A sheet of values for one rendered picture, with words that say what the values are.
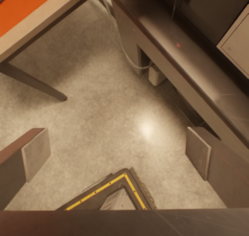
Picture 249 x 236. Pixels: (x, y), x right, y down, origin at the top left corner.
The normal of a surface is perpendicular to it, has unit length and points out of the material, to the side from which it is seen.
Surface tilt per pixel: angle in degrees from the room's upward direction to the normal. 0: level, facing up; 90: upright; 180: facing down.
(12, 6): 90
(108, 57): 0
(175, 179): 0
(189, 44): 0
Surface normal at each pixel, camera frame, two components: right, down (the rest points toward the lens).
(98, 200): -0.11, -0.15
